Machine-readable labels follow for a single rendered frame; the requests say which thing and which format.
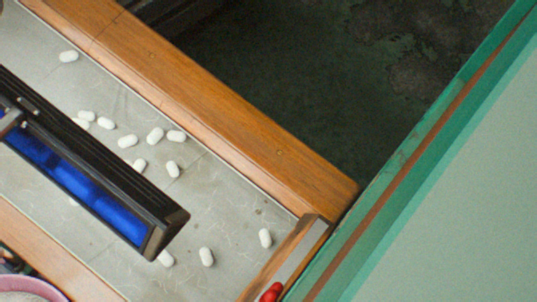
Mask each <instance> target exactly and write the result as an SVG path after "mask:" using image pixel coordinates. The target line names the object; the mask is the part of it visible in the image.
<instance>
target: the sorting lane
mask: <svg viewBox="0 0 537 302"><path fill-rule="evenodd" d="M3 2H4V9H3V12H2V15H1V17H0V63H2V64H3V66H4V67H6V68H7V69H8V70H10V71H11V72H12V73H13V74H15V75H16V76H17V77H19V78H20V79H21V80H22V81H23V82H25V83H26V84H27V85H29V86H30V87H31V88H33V89H34V90H35V91H38V93H39V94H40V95H42V96H43V97H44V98H45V99H46V100H47V101H50V102H51V103H52V104H53V105H55V106H56V107H57V108H58V109H60V110H61V111H62V112H63V113H64V114H65V115H66V116H68V117H69V118H70V119H72V118H74V117H76V118H79V117H78V113H79V112H80V111H82V110H84V111H89V112H93V113H95V119H94V120H93V121H89V129H87V130H86V131H87V132H88V133H90V134H91V135H92V136H93V137H95V138H96V139H97V140H99V141H100V142H101V143H103V144H104V145H105V146H107V147H108V148H109V149H111V151H112V152H113V153H115V154H116V155H118V156H119V157H120V158H121V159H122V160H129V161H131V162H132V164H134V162H136V161H137V160H138V159H143V160H145V163H146V165H145V167H144V169H143V171H142V172H141V174H142V175H143V176H144V177H146V179H147V180H148V181H150V182H151V183H152V184H154V185H155V186H156V187H158V188H159V189H160V190H162V191H163V192H164V193H166V194H167V195H168V196H169V197H171V198H172V199H173V200H174V201H176V202H177V203H178V204H179V205H180V206H181V207H182V208H183V209H186V211H188V212H189V213H190V214H191V219H190V221H189V222H188V223H187V224H186V225H185V226H184V227H183V228H182V229H181V231H180V232H179V233H178V234H177V235H176V236H175V238H174V239H173V240H172V241H171V242H170V244H169V245H168V246H167V247H166V248H165V250H167V252H168V253H169V254H170V255H171V256H172V258H173V259H174V263H173V265H172V266H171V267H165V266H164V265H163V264H162V263H161V262H160V261H159V260H158V259H156V260H155V261H154V262H152V263H150V262H148V261H147V260H146V259H145V258H144V257H143V256H141V255H139V254H138V253H137V252H136V251H134V250H133V248H132V247H131V246H129V245H128V244H127V243H126V242H124V241H123V240H122V239H121V238H119V237H118V236H117V235H116V234H114V233H113V232H112V231H111V230H109V229H108V228H107V227H106V226H104V225H103V224H102V223H101V222H99V221H98V219H97V218H96V217H94V216H93V215H92V214H91V213H89V212H87V211H86V210H85V209H83V208H82V207H81V206H80V205H79V206H72V205H71V203H70V199H69V197H68V196H67V195H66V194H65V193H64V192H63V191H62V190H61V189H59V188H58V187H57V186H56V185H54V184H53V183H52V182H51V181H49V180H48V179H47V178H46V177H43V175H41V174H40V173H39V172H38V171H37V170H36V169H35V168H33V167H32V166H31V165H29V164H28V163H27V162H26V161H24V160H23V159H21V158H20V157H19V156H18V155H17V154H16V153H14V152H12V150H11V149H10V148H8V147H7V146H6V145H5V144H3V143H1V144H0V195H1V196H2V197H3V198H4V199H7V200H8V201H9V202H10V203H11V204H12V205H13V206H14V207H15V208H16V209H18V210H19V211H20V212H21V213H23V214H24V215H25V216H26V217H28V218H30V219H31V220H32V221H33V222H34V223H35V224H36V225H37V226H38V227H40V228H41V229H42V230H43V231H44V232H46V233H47V234H48V235H49V236H50V237H53V238H54V239H55V240H56V241H57V242H58V243H59V244H60V245H61V246H63V247H64V248H65V249H67V250H68V251H70V252H71V254H72V255H73V256H75V257H76V258H77V259H78V260H79V261H81V262H82V263H83V264H84V265H86V266H87V267H88V268H89V269H90V270H92V271H93V272H94V273H95V274H97V275H98V276H99V277H101V278H100V279H102V280H104V281H105V282H106V283H107V284H108V285H109V286H110V287H111V288H113V289H114V290H115V291H116V292H117V293H119V294H121V295H122V296H123V297H124V298H126V299H127V300H128V301H129V302H235V300H236V299H237V298H238V296H239V295H240V294H241V293H242V292H243V291H244V290H245V288H247V287H248V286H249V283H250V282H251V281H252V280H253V279H254V278H255V277H256V276H257V274H258V273H259V271H260V270H261V269H262V268H263V267H264V264H265V263H266V262H267V260H268V259H269V258H270V256H271V255H272V254H273V253H274V252H275V251H276V250H277V249H278V248H279V246H280V245H281V244H282V242H283V240H284V239H285V237H286V236H287V235H288V234H289V232H290V231H291V230H292V229H293V228H294V226H295V225H296V223H297V221H298V219H297V218H296V217H295V216H293V214H292V213H290V212H289V211H288V210H287V209H286V208H284V207H283V206H282V205H280V204H279V203H278V202H276V201H275V200H273V199H272V198H271V197H269V196H268V195H267V194H266V193H264V192H263V191H261V190H260V189H259V188H257V187H256V186H255V185H254V184H253V183H252V182H251V181H250V180H249V179H247V178H246V177H245V176H243V175H242V174H240V173H238V172H237V171H236V170H235V169H234V168H232V167H231V166H230V165H228V164H227V163H226V162H224V161H223V160H222V159H220V158H219V157H218V156H217V155H216V154H215V153H213V152H212V151H210V149H208V148H207V147H205V146H204V145H202V144H201V143H200V142H199V141H198V140H197V139H195V138H194V137H193V136H191V135H190V134H189V133H187V132H186V131H185V130H183V129H182V128H180V127H179V126H178V125H176V124H175V123H174V122H172V120H171V119H170V118H168V117H167V116H165V115H164V114H163V113H162V112H161V111H160V110H157V109H156V108H155V107H153V106H152V105H150V104H149V103H148V102H147V101H146V100H145V99H143V98H142V97H141V95H139V94H137V93H135V92H134V91H133V90H132V89H130V88H129V87H128V86H127V85H126V84H124V83H123V82H122V81H119V80H118V79H117V78H115V76H114V75H112V74H111V73H110V72H109V71H108V70H105V69H104V68H103V67H102V66H100V65H99V64H97V63H96V62H95V60H93V59H92V58H90V57H89V56H88V55H87V54H85V53H84V52H82V51H81V50H79V49H78V48H77V47H76V46H75V45H74V44H73V43H72V42H70V41H68V40H66V39H65V38H64V37H62V36H61V34H60V33H58V32H57V31H56V30H54V29H53V28H51V27H50V26H49V25H46V23H45V22H44V21H42V20H41V19H40V18H38V17H37V16H35V15H34V14H33V13H32V12H31V11H30V10H28V9H27V8H25V7H24V6H23V5H22V4H19V3H18V1H17V0H3ZM71 50H74V51H76V52H77V53H78V58H77V59H76V60H73V61H71V62H62V61H61V60H60V54H61V53H64V52H68V51H71ZM99 117H106V118H109V119H110V120H112V121H113V122H114V127H113V129H106V128H104V127H101V125H99V124H98V123H97V120H98V118H99ZM157 127H160V128H162V129H163V130H164V135H163V137H162V138H161V139H160V141H159V142H158V143H156V144H154V145H151V144H149V143H148V142H147V137H148V135H149V134H150V133H151V132H152V130H153V129H155V128H157ZM171 130H173V131H178V132H183V133H185V135H186V139H185V140H184V141H183V142H179V141H170V140H169V139H168V138H167V133H168V132H169V131H171ZM130 134H133V135H136V136H137V138H138V141H137V143H136V144H134V145H130V146H128V147H125V148H122V147H121V146H120V145H119V144H118V141H119V139H120V138H121V137H125V136H128V135H130ZM169 161H174V162H175V163H176V165H177V168H178V170H179V175H178V176H177V177H171V176H170V175H169V171H168V169H167V168H166V164H167V163H168V162H169ZM263 228H266V229H267V230H268V231H269V234H270V237H271V240H272V244H271V246H270V247H269V248H264V247H263V246H262V245H261V239H260V236H259V231H261V230H262V229H263ZM203 247H207V248H209V250H210V253H211V255H212V258H213V263H212V265H210V266H204V265H203V263H202V259H201V255H200V249H201V248H203Z"/></svg>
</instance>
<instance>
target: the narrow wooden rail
mask: <svg viewBox="0 0 537 302"><path fill-rule="evenodd" d="M0 240H1V241H2V242H3V243H4V244H6V245H7V246H8V247H9V248H11V249H13V250H14V251H15V252H16V253H17V254H18V255H19V256H20V257H21V258H22V259H23V260H25V261H26V262H27V263H28V264H29V265H30V266H32V267H33V268H34V269H36V270H37V271H39V272H40V273H41V274H42V275H43V276H44V277H45V278H46V279H47V280H48V281H49V282H51V283H52V284H53V285H54V286H55V287H57V288H58V289H59V290H60V291H61V292H63V293H65V294H66V295H67V296H68V297H69V298H70V299H71V300H72V301H73V302H129V301H128V300H127V299H126V298H124V297H123V296H122V295H121V294H119V293H117V292H116V291H115V290H114V289H113V288H111V287H110V286H109V285H108V284H107V283H106V282H105V281H104V280H102V279H100V278H101V277H99V276H98V275H97V274H95V273H94V272H93V271H92V270H90V269H89V268H88V267H87V266H86V265H84V264H83V263H82V262H81V261H79V260H78V259H77V258H76V257H75V256H73V255H72V254H71V252H70V251H68V250H67V249H65V248H64V247H63V246H61V245H60V244H59V243H58V242H57V241H56V240H55V239H54V238H53V237H50V236H49V235H48V234H47V233H46V232H44V231H43V230H42V229H41V228H40V227H38V226H37V225H36V224H35V223H34V222H33V221H32V220H31V219H30V218H28V217H26V216H25V215H24V214H23V213H21V212H20V211H19V210H18V209H16V208H15V207H14V206H13V205H12V204H11V203H10V202H9V201H8V200H7V199H4V198H3V197H2V196H1V195H0Z"/></svg>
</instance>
